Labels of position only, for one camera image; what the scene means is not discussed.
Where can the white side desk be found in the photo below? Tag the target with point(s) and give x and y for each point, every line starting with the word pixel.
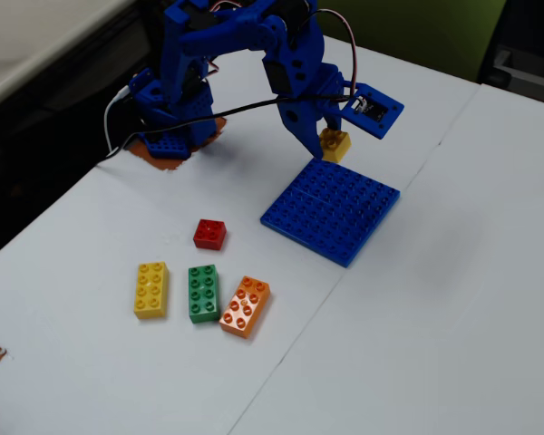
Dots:
pixel 27 36

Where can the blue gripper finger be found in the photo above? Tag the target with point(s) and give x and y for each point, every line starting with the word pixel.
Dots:
pixel 301 129
pixel 333 120

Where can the orange 2x4 block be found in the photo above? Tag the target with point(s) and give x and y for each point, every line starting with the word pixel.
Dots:
pixel 245 308

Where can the yellow 2x4 block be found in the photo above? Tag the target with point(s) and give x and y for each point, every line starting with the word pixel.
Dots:
pixel 151 290

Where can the blue studded arm base plate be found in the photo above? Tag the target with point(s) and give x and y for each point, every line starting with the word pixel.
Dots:
pixel 168 146

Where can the blue 8x8 studded baseplate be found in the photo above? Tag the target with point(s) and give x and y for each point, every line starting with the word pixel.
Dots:
pixel 331 213

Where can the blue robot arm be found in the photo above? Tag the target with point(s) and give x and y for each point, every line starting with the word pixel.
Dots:
pixel 181 81

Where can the green partition panel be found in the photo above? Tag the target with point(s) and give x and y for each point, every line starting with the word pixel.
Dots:
pixel 412 27

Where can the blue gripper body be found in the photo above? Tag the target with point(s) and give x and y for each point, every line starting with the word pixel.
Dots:
pixel 297 119

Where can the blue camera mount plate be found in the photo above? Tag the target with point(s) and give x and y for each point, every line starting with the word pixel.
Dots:
pixel 374 111

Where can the yellow 2x2 block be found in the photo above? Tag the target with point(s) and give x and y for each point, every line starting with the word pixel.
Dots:
pixel 337 147

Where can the green 2x4 block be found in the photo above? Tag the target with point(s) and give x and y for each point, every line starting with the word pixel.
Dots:
pixel 204 294

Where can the red 2x2 block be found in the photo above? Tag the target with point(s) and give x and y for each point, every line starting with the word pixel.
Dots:
pixel 210 234

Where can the dark grey background cabinet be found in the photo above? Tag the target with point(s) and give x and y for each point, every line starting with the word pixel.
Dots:
pixel 526 45

